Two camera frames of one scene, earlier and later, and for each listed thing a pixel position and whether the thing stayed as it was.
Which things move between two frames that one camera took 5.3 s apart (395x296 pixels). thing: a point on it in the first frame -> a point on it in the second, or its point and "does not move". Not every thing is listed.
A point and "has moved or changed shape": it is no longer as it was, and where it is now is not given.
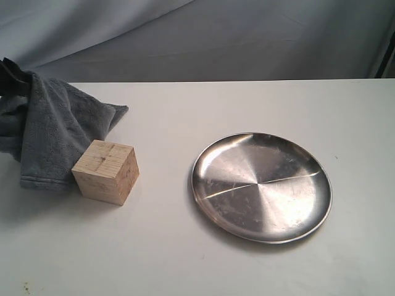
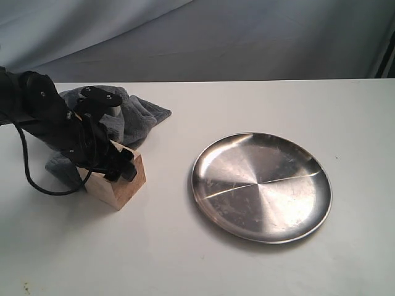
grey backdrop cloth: x=144 y=41 does not move
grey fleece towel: x=48 y=127 has moved or changed shape
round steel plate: x=261 y=187 does not move
